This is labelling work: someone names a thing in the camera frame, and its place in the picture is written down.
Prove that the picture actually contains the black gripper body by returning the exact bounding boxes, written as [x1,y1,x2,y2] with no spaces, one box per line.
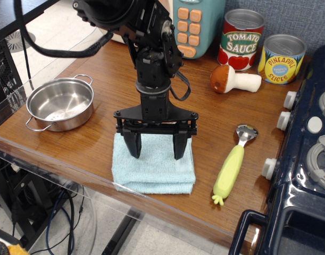
[113,92,199,136]

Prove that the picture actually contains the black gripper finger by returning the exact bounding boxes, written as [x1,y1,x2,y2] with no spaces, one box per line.
[123,132,141,158]
[173,133,188,160]

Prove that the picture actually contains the light blue rag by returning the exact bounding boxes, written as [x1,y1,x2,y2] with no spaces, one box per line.
[112,133,196,194]

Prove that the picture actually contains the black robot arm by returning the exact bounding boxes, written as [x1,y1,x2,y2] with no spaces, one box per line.
[73,1,198,160]

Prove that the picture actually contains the silver metal pot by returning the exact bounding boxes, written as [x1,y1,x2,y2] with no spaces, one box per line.
[26,74,95,132]

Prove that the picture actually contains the plush toy mushroom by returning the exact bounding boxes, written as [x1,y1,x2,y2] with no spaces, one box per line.
[210,65,262,94]

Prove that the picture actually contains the black table leg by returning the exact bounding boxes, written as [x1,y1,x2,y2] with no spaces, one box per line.
[101,209,145,255]

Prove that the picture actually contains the toy microwave teal and cream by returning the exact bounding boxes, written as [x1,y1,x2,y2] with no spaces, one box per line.
[110,0,227,60]

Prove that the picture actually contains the tomato sauce can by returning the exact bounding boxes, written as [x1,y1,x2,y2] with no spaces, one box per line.
[218,8,265,71]

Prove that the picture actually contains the pineapple slices can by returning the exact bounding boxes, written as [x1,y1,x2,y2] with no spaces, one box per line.
[257,34,307,85]

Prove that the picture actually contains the black desk on left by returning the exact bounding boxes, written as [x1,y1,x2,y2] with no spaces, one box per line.
[0,0,59,112]

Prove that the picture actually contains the dark blue toy stove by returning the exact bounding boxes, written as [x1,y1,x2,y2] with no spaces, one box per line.
[229,45,325,254]

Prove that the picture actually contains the spoon with yellow-green handle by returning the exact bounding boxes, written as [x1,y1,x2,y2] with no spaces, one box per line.
[212,124,258,206]

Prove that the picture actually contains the cables under table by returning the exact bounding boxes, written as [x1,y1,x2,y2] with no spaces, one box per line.
[7,183,96,255]

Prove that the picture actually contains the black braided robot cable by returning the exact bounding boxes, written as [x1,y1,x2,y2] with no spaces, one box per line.
[14,0,114,58]

